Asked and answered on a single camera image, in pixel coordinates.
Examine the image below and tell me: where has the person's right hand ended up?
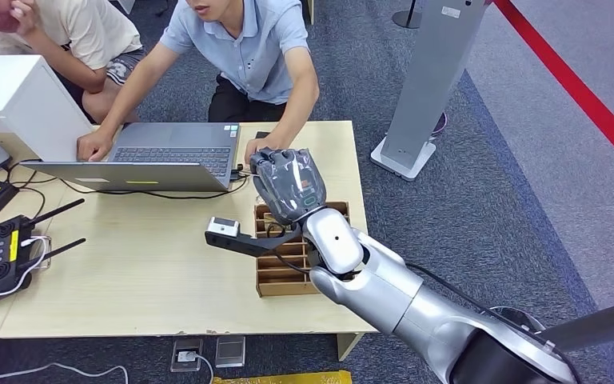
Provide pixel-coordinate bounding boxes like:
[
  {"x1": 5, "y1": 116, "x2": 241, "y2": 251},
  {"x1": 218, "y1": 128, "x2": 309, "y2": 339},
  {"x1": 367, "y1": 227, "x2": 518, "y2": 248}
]
[{"x1": 76, "y1": 128, "x2": 115, "y2": 163}]

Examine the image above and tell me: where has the person's hand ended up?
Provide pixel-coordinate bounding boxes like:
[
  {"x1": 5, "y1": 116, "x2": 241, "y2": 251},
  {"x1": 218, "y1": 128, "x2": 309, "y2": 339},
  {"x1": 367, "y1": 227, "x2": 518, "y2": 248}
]
[{"x1": 9, "y1": 0, "x2": 41, "y2": 37}]

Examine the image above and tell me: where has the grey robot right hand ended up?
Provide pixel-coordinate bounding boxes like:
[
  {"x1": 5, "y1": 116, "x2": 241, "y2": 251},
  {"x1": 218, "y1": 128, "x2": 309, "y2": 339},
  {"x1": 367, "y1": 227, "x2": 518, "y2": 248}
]
[{"x1": 249, "y1": 147, "x2": 329, "y2": 227}]

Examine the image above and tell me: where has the person's left hand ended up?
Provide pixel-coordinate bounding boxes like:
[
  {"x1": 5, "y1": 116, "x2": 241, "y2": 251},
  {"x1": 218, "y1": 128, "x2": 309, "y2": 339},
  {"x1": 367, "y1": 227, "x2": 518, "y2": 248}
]
[{"x1": 244, "y1": 134, "x2": 288, "y2": 166}]

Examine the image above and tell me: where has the wooden slotted card organizer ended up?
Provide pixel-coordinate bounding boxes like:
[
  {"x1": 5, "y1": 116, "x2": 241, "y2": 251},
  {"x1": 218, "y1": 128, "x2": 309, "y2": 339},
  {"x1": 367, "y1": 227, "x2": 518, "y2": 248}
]
[{"x1": 254, "y1": 201, "x2": 352, "y2": 298}]

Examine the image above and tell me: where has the person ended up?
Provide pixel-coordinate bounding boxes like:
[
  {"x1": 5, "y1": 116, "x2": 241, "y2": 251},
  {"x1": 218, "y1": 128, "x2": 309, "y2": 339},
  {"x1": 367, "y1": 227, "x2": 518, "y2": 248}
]
[
  {"x1": 0, "y1": 0, "x2": 146, "y2": 125},
  {"x1": 76, "y1": 0, "x2": 321, "y2": 166}
]

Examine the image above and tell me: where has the grey open laptop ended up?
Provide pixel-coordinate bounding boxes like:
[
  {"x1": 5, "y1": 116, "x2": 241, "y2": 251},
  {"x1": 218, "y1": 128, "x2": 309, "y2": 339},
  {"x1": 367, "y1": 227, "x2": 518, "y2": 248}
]
[{"x1": 21, "y1": 122, "x2": 241, "y2": 194}]

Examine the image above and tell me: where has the white box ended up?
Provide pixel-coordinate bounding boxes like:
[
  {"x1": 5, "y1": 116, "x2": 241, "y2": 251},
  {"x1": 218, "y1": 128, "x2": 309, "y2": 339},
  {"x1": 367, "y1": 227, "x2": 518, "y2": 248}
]
[{"x1": 0, "y1": 54, "x2": 94, "y2": 163}]

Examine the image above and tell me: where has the black remote controller with antennas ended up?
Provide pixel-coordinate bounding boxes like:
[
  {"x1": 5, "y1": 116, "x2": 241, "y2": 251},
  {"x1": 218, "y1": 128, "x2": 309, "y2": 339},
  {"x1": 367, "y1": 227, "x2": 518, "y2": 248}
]
[{"x1": 0, "y1": 198, "x2": 87, "y2": 312}]

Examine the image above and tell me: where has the wooden table leg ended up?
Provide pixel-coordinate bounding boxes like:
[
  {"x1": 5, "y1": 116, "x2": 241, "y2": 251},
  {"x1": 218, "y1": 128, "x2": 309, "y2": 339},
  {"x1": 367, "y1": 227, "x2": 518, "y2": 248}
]
[{"x1": 337, "y1": 332, "x2": 365, "y2": 363}]

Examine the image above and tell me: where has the metal floor plate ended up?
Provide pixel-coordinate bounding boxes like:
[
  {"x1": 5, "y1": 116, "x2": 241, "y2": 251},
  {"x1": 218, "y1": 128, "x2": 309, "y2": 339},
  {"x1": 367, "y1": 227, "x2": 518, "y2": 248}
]
[{"x1": 214, "y1": 335, "x2": 247, "y2": 370}]

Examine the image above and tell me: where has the silver kiosk stand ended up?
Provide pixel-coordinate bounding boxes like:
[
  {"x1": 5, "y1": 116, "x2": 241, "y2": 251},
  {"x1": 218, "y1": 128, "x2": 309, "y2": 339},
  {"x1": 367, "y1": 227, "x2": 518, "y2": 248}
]
[{"x1": 370, "y1": 0, "x2": 493, "y2": 183}]

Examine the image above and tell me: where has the black stanchion base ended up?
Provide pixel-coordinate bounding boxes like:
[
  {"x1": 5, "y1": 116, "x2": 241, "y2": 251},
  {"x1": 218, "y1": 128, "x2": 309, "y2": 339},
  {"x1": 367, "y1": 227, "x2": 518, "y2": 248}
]
[{"x1": 391, "y1": 0, "x2": 425, "y2": 30}]

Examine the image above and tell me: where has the yellow flat object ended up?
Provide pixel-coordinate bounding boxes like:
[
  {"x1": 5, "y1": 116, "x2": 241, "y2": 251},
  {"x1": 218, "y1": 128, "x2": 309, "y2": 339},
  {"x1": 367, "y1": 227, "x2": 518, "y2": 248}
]
[{"x1": 211, "y1": 370, "x2": 353, "y2": 384}]

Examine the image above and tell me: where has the floor socket with plug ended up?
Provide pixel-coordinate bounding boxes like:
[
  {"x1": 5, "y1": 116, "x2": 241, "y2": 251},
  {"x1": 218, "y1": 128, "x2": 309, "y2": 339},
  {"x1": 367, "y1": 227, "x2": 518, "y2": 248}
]
[{"x1": 169, "y1": 338, "x2": 205, "y2": 374}]

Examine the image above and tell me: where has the red barrier belt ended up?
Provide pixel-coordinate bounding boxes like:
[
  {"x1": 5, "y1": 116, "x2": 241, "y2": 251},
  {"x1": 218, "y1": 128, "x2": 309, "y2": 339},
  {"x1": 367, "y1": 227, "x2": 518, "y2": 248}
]
[{"x1": 492, "y1": 0, "x2": 614, "y2": 184}]

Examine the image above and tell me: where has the chrome stanchion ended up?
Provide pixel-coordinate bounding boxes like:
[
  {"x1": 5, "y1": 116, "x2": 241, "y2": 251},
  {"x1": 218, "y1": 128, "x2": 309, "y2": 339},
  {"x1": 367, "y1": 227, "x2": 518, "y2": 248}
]
[{"x1": 489, "y1": 295, "x2": 614, "y2": 354}]

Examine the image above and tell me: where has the short black drive cable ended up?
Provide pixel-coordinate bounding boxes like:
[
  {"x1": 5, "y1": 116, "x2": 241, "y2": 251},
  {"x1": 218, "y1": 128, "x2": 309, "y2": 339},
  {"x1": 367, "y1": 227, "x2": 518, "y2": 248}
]
[{"x1": 229, "y1": 162, "x2": 257, "y2": 182}]

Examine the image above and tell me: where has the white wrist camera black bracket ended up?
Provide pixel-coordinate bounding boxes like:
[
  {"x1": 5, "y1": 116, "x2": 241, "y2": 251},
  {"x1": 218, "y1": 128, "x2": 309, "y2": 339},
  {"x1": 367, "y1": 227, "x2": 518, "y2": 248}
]
[{"x1": 205, "y1": 216, "x2": 304, "y2": 260}]

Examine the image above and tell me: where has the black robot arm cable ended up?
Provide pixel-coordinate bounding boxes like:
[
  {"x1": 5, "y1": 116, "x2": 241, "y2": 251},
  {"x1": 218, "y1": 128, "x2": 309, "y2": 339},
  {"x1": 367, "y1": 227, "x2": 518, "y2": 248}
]
[{"x1": 265, "y1": 222, "x2": 584, "y2": 384}]

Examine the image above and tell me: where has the long black cable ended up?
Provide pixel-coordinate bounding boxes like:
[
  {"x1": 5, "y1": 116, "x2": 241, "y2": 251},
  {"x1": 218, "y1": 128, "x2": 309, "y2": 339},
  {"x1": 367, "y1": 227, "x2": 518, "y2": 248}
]
[{"x1": 10, "y1": 158, "x2": 249, "y2": 202}]

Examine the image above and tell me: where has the white controller cable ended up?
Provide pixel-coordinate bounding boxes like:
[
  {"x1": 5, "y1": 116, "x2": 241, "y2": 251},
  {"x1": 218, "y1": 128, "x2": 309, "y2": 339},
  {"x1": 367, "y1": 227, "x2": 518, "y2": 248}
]
[{"x1": 0, "y1": 235, "x2": 53, "y2": 298}]

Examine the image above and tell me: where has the white floor cable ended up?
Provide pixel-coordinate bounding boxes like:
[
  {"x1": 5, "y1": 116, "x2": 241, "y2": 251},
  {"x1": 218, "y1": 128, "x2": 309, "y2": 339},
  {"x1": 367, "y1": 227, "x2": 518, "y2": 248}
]
[{"x1": 0, "y1": 362, "x2": 130, "y2": 384}]

